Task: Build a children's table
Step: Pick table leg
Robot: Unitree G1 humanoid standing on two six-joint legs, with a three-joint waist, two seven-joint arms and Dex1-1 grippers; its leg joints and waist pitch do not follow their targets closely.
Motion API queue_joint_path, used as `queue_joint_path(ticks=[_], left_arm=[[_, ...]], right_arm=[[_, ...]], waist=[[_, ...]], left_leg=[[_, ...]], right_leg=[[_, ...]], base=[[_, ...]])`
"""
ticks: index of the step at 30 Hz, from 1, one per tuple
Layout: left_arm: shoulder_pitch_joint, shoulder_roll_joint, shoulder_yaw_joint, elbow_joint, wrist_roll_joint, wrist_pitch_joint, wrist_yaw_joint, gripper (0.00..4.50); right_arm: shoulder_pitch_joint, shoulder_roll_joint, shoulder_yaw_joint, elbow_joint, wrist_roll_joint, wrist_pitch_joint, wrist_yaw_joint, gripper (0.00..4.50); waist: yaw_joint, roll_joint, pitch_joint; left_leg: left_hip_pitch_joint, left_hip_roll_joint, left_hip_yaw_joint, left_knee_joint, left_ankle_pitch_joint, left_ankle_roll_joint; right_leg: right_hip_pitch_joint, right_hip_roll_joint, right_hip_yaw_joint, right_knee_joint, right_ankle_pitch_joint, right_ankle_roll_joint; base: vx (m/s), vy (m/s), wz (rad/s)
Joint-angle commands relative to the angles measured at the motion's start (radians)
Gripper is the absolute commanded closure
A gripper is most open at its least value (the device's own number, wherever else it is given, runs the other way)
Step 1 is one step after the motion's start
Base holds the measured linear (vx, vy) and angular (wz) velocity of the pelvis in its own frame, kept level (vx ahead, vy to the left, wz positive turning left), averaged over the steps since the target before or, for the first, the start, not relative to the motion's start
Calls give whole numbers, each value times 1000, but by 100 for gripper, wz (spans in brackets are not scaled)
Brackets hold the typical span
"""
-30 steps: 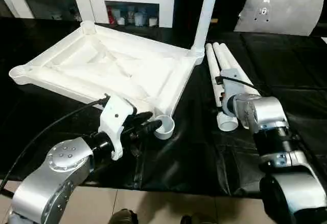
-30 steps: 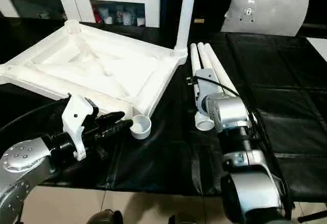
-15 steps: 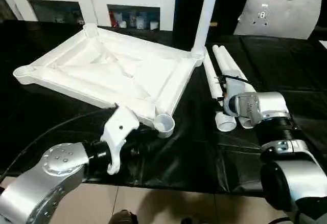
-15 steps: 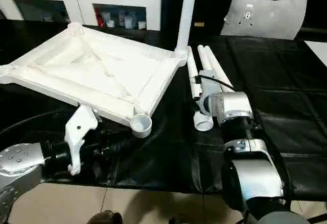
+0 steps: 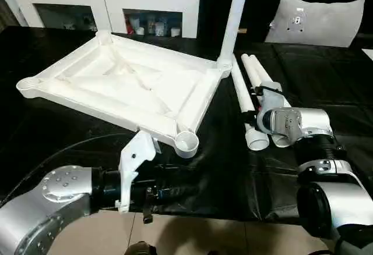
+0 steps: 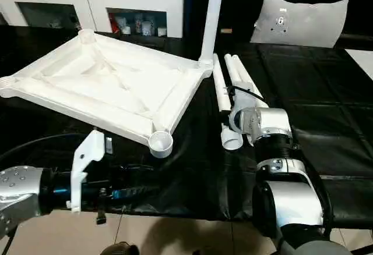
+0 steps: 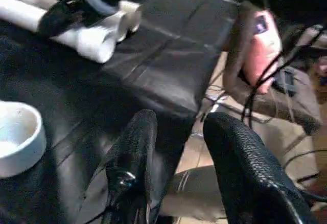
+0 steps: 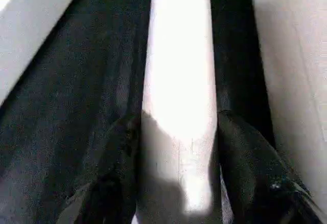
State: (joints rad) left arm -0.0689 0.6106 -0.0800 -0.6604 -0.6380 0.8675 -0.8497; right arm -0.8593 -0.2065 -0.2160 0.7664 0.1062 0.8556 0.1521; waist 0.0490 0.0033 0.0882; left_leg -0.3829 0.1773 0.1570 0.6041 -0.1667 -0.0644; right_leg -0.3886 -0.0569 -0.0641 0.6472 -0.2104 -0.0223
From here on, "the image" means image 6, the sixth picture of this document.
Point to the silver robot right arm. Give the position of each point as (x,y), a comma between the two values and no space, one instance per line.
(285,196)

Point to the white flat board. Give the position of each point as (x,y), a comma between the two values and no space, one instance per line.
(362,61)

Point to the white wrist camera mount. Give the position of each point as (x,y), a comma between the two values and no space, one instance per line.
(244,97)
(87,150)

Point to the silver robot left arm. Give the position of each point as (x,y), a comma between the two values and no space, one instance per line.
(17,185)

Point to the grey padded backrest cushion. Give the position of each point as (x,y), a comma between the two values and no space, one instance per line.
(306,25)

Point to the white plastic table leg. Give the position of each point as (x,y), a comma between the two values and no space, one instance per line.
(233,68)
(220,92)
(247,74)
(214,13)

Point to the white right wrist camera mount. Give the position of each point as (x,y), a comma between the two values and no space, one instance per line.
(244,97)

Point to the black rod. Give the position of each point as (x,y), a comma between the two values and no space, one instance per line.
(358,37)

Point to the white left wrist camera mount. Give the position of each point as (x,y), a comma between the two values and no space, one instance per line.
(87,150)

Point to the white plastic table top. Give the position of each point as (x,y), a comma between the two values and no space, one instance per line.
(87,77)

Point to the black furniture with gold label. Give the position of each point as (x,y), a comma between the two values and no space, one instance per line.
(242,4)

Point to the red figurine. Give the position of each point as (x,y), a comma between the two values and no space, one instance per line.
(115,25)

